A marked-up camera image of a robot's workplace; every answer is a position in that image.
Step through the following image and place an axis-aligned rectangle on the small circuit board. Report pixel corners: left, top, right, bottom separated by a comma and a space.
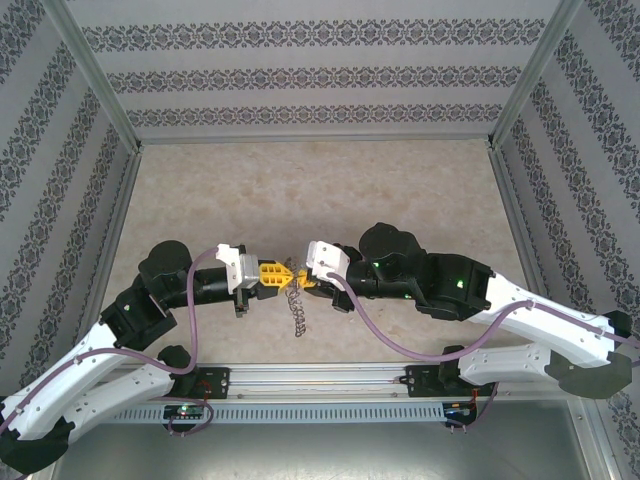
443, 401, 480, 420
163, 402, 209, 422

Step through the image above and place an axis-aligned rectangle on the grey sheet metal shelf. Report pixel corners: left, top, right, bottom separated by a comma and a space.
49, 399, 601, 480

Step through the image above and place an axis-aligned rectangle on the aluminium frame bottom rail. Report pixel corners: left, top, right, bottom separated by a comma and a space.
82, 147, 146, 369
134, 130, 496, 147
487, 144, 570, 360

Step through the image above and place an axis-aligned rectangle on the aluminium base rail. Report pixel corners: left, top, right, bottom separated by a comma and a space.
47, 362, 596, 401

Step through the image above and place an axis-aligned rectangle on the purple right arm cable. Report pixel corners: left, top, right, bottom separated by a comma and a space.
325, 271, 640, 434

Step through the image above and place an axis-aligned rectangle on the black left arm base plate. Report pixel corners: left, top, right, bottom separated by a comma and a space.
139, 366, 232, 401

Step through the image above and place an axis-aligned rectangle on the grey slotted cable duct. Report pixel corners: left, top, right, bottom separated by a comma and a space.
114, 401, 451, 425

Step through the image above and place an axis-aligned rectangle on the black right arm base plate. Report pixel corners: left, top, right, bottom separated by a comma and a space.
407, 363, 499, 400

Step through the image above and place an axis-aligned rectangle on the aluminium frame post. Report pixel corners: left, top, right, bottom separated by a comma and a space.
42, 0, 144, 154
488, 0, 585, 151
569, 397, 619, 480

